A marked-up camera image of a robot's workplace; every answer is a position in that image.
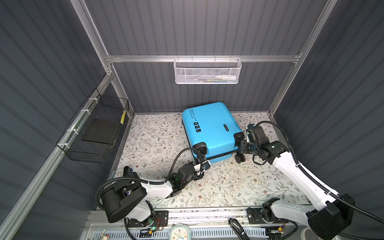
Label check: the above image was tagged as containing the blue hardshell suitcase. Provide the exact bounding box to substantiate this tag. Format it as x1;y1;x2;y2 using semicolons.
182;102;245;164

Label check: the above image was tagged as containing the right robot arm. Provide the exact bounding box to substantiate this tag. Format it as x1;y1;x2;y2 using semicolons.
234;124;355;240

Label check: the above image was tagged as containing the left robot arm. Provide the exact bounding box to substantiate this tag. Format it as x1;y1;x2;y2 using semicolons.
95;161;211;227

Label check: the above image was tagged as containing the small white clock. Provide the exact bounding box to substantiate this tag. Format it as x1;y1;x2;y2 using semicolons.
168;225;192;240

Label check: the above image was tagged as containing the white bottle in basket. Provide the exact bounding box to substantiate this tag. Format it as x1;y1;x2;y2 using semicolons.
215;75;238;82

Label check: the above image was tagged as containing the yellow marker in basket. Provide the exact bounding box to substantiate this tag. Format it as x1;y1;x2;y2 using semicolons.
120;110;126;125

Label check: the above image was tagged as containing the white tape roll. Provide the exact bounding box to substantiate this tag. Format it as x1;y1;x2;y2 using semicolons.
300;228;319;240

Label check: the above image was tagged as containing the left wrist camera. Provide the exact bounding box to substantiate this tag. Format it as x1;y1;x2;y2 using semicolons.
194;161;211;176

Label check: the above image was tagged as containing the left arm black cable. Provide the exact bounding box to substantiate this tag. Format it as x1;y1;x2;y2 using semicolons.
94;146;205;240

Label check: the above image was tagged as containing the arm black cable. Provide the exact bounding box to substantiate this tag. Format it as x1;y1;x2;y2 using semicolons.
254;120;384;240
94;146;205;240

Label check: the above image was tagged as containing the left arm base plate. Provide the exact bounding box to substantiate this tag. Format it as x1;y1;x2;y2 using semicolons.
128;211;169;228

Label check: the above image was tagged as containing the black handle tool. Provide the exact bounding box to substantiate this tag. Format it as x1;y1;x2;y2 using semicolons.
229;218;250;240

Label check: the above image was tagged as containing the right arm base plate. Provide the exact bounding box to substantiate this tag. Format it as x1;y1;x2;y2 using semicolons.
246;207;289;225

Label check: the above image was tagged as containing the white wire mesh basket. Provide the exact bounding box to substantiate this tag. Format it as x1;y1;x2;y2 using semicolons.
173;58;242;85

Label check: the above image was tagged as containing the black wire wall basket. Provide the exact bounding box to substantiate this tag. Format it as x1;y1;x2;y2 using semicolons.
57;90;130;164

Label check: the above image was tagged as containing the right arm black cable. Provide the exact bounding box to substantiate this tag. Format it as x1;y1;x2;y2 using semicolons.
254;120;384;240

